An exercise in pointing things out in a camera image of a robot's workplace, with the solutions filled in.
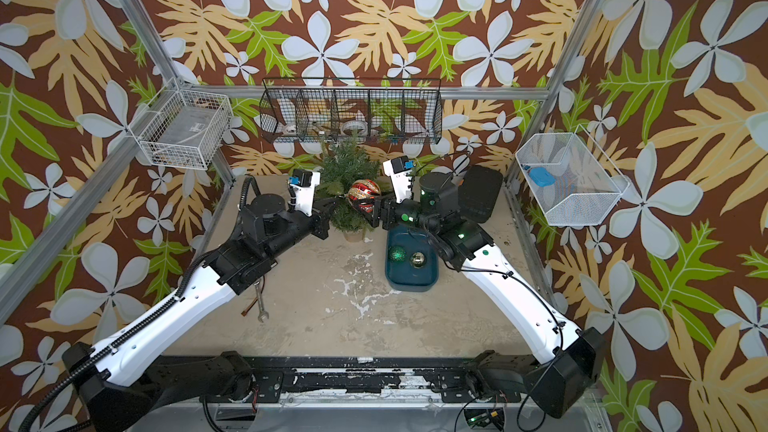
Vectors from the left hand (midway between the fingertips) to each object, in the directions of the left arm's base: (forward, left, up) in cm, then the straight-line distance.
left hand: (338, 196), depth 67 cm
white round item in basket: (+39, -1, -10) cm, 40 cm away
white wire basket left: (+27, +48, -1) cm, 55 cm away
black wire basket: (+42, -11, -5) cm, 43 cm away
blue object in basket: (+17, -57, -11) cm, 61 cm away
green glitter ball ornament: (+3, -15, -31) cm, 35 cm away
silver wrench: (-15, +25, -36) cm, 46 cm away
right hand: (-1, -6, 0) cm, 6 cm away
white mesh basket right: (+9, -64, -5) cm, 65 cm away
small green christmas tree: (+14, 0, -3) cm, 15 cm away
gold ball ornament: (+1, -21, -32) cm, 39 cm away
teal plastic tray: (-2, -17, -36) cm, 40 cm away
